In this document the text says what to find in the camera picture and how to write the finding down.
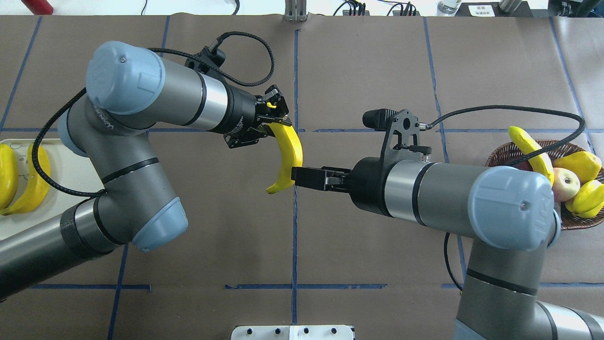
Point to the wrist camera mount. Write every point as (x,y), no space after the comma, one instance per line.
(207,62)
(402,135)

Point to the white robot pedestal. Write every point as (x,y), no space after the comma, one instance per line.
(294,332)

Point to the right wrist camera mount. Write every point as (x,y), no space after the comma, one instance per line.
(402,135)

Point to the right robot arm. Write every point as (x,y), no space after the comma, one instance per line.
(510,216)

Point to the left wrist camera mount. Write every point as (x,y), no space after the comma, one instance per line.
(207,62)

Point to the yellow banana carried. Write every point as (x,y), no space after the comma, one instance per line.
(8,175)

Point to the red cylinder bottle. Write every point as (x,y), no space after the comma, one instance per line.
(39,7)

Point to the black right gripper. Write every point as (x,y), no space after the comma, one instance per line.
(368,181)

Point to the yellow lemon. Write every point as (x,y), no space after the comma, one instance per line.
(585,165)
(589,200)

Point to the wicker fruit basket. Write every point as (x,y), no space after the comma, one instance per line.
(510,152)

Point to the aluminium frame post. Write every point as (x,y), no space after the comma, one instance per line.
(296,10)

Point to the beige pear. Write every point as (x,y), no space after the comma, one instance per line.
(565,184)

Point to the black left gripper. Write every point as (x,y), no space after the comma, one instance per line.
(241,114)

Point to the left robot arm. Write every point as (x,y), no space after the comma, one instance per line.
(129,89)

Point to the yellow banana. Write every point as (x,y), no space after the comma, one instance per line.
(35,192)

